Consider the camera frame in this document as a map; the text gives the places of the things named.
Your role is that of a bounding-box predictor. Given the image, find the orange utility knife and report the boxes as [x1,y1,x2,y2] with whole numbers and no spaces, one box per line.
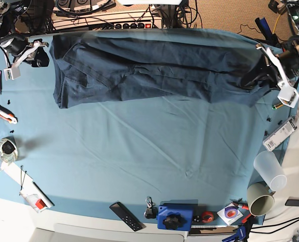
[0,105,18,124]

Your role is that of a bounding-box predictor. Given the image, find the gold AA battery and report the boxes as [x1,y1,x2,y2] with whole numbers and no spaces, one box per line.
[272,103,283,110]

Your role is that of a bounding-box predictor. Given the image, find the black key fob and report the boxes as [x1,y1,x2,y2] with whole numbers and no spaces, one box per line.
[144,196,158,219]

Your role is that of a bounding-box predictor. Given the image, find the blue clamp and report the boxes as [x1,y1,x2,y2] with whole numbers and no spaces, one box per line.
[222,226,251,242]

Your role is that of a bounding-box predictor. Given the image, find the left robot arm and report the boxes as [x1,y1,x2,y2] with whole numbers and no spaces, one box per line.
[241,1,299,88]

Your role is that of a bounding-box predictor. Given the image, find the beige green mug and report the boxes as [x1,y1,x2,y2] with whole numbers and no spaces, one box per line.
[247,183,275,216]

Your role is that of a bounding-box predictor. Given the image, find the black remote control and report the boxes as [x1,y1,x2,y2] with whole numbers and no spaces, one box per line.
[109,202,143,232]

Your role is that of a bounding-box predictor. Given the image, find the red tape roll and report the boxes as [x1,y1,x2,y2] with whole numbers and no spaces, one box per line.
[201,211,214,223]

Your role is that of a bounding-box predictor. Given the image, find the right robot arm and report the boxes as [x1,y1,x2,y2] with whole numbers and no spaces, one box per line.
[0,1,49,68]

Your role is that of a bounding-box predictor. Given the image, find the translucent plastic cup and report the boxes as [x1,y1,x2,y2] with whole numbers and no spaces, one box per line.
[254,151,287,192]

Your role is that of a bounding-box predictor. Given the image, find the white red syringe package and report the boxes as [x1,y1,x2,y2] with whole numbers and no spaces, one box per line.
[20,191,47,213]

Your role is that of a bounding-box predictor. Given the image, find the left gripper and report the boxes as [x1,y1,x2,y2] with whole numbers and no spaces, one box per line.
[241,40,299,88]

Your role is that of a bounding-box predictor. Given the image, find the black cable ties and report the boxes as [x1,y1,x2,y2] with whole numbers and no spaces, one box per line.
[20,165,27,190]

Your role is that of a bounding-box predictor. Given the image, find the clear tape roll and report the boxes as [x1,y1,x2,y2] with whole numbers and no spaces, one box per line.
[0,138,18,163]

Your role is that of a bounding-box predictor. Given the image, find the blue box with knob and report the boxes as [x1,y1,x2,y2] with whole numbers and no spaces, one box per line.
[157,204,194,231]

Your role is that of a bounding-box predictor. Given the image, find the white power strip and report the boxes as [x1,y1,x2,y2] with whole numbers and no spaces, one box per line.
[52,9,164,30]

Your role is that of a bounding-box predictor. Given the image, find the light blue table cloth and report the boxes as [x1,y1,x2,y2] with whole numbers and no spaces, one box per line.
[0,29,296,221]

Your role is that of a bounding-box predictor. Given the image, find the red handled pliers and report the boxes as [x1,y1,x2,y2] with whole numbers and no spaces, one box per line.
[231,200,249,210]

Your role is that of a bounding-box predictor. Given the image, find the white paper strip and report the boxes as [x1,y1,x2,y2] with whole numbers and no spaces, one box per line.
[1,162,54,213]

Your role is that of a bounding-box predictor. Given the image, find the white packaged box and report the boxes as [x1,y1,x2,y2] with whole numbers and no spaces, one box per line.
[263,115,297,152]

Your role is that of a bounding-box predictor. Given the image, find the dark blue T-shirt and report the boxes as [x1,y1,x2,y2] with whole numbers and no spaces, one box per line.
[50,35,272,108]

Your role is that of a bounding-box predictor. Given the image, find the purple disc sleeve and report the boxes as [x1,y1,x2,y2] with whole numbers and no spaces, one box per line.
[217,203,243,225]

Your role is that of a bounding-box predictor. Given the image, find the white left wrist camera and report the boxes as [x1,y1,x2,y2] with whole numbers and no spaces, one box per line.
[277,86,299,108]

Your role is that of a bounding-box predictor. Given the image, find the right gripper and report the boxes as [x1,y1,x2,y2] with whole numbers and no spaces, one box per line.
[0,37,49,68]

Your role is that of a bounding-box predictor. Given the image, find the black power adapter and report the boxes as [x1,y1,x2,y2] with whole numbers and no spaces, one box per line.
[285,199,299,207]

